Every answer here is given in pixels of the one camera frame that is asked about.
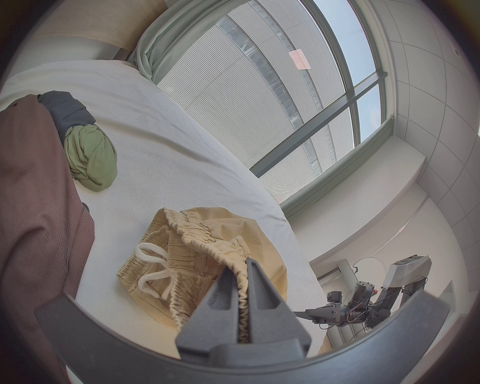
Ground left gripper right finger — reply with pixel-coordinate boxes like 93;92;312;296
246;257;313;358

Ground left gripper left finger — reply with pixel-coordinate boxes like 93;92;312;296
175;264;241;361

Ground yellow shorts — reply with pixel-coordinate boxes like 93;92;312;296
115;206;289;335

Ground bed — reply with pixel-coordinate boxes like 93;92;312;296
0;0;328;361

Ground green garment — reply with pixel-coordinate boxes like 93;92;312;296
62;124;118;193

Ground window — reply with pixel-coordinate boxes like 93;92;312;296
153;0;396;219

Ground brown garment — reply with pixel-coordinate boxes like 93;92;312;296
0;95;95;384

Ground dark grey garment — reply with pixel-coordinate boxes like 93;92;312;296
37;90;97;140

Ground pale green curtain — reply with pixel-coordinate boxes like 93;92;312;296
129;0;302;84

